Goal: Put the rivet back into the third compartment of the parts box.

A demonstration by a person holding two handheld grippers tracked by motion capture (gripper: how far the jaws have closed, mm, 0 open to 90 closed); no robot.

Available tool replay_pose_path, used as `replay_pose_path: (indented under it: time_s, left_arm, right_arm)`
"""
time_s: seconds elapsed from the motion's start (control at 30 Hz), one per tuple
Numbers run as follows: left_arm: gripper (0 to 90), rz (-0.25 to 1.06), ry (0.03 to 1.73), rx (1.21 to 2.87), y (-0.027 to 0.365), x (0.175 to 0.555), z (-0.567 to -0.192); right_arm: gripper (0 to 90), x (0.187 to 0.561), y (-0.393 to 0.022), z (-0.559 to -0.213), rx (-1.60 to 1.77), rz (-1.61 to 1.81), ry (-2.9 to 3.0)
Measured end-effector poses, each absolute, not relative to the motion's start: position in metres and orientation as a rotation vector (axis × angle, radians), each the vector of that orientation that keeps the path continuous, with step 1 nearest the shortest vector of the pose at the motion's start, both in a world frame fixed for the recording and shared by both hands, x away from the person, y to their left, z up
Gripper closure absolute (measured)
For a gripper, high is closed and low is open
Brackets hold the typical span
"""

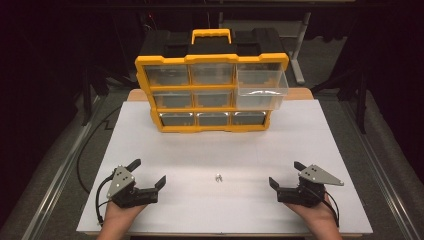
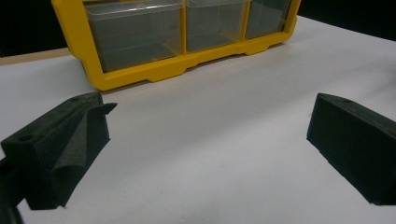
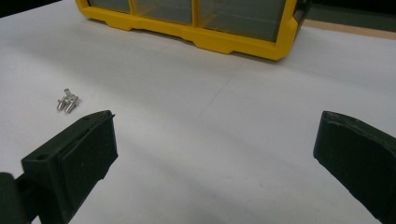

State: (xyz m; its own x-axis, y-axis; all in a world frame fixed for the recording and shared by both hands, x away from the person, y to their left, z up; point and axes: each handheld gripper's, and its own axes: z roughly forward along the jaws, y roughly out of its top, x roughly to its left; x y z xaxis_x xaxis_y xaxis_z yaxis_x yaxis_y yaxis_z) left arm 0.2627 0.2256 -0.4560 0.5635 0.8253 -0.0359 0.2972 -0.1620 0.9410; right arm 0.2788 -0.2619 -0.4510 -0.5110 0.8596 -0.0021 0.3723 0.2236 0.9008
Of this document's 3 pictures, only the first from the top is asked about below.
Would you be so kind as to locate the person's left hand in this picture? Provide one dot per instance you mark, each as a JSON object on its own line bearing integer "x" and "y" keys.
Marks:
{"x": 118, "y": 218}

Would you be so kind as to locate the clear plastic organizer drawer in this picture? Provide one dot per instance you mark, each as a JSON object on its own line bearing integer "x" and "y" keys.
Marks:
{"x": 261, "y": 88}

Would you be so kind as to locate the grey metal stand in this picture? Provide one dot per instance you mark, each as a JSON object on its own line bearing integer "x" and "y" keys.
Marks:
{"x": 300, "y": 50}

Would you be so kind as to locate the grid of clear drawers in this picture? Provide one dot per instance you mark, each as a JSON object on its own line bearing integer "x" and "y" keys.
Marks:
{"x": 173, "y": 76}

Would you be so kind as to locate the person's right hand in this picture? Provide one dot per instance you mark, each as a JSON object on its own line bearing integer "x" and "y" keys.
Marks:
{"x": 320, "y": 216}

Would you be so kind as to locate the yellow black drawer organizer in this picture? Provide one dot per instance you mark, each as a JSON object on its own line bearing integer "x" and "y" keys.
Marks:
{"x": 213, "y": 43}

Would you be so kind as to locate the black stand legs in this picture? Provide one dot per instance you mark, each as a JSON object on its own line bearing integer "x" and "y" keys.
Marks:
{"x": 361, "y": 100}
{"x": 88, "y": 96}

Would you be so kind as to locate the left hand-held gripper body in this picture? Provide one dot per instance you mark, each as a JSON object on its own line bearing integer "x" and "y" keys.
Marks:
{"x": 121, "y": 181}

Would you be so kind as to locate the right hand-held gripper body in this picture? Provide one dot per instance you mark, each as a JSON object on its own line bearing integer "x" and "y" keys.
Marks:
{"x": 311, "y": 190}

